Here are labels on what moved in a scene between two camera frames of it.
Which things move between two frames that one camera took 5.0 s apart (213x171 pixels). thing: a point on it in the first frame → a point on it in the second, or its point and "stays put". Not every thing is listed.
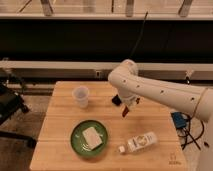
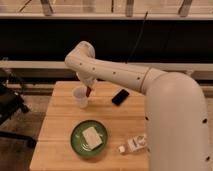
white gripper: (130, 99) → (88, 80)
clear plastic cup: (81, 95) stays put
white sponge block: (92, 138) stays put
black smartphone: (116, 100) stays put
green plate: (80, 143) stays put
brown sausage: (125, 112) → (88, 91)
